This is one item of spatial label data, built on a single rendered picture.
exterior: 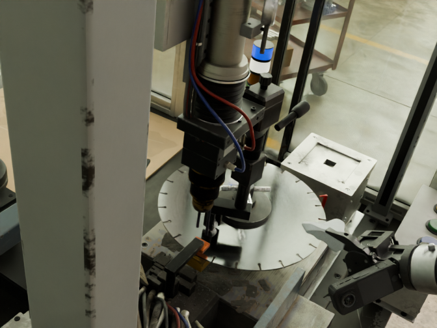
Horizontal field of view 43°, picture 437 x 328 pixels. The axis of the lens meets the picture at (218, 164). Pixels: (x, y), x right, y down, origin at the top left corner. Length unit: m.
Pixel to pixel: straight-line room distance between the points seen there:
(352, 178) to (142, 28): 1.16
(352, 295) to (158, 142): 0.85
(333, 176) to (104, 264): 1.12
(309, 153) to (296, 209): 0.29
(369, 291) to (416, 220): 0.40
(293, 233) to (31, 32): 0.91
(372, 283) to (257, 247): 0.22
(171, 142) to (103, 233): 1.37
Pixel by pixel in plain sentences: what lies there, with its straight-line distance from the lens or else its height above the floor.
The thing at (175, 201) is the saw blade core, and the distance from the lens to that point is 1.07.
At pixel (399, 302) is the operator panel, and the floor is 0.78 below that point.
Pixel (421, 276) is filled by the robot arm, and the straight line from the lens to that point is 0.89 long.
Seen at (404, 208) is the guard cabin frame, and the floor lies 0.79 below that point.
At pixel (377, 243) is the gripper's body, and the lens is 0.95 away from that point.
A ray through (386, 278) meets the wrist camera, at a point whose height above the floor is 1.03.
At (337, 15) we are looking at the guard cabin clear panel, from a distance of 1.36.
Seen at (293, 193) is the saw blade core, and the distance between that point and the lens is 1.14.
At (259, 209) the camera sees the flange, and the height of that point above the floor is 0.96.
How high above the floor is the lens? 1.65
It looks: 36 degrees down
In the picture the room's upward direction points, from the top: 9 degrees clockwise
